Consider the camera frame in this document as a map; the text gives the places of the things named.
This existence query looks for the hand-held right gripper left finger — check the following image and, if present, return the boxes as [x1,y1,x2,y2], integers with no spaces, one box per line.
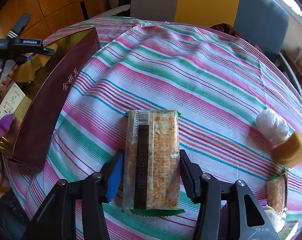
[23,150,125,240]

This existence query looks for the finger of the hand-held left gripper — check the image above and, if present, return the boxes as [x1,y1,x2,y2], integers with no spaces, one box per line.
[23,46,55,64]

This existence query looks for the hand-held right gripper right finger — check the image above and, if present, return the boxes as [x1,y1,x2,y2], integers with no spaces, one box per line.
[179,149,283,240]

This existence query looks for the yellow block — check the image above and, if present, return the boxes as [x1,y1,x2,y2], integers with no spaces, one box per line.
[270,131,302,168]
[14,42,59,83]

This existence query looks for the cracker packet green edges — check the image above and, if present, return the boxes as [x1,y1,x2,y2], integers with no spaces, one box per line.
[267,169,289,233]
[121,109,186,217]

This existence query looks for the maroon tin box gold inside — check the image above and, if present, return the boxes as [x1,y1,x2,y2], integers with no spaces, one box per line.
[0,27,101,169]

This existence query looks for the white carton box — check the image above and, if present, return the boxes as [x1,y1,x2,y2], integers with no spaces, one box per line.
[0,81,26,119]

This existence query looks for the purple wrapper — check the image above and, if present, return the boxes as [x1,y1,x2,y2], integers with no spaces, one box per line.
[0,114,15,139]

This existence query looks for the white ball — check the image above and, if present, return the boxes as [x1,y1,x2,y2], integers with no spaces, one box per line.
[263,205,278,228]
[255,109,289,145]

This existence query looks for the person's left hand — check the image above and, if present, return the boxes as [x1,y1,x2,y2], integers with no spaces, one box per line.
[0,62,18,92]

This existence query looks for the small green box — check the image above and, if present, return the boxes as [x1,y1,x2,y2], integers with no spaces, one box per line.
[278,220,299,240]

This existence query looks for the maroon cloth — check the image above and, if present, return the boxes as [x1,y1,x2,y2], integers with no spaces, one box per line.
[210,23,261,50]

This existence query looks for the grey yellow blue chair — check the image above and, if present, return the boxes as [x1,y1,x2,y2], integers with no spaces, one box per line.
[104,0,302,98]

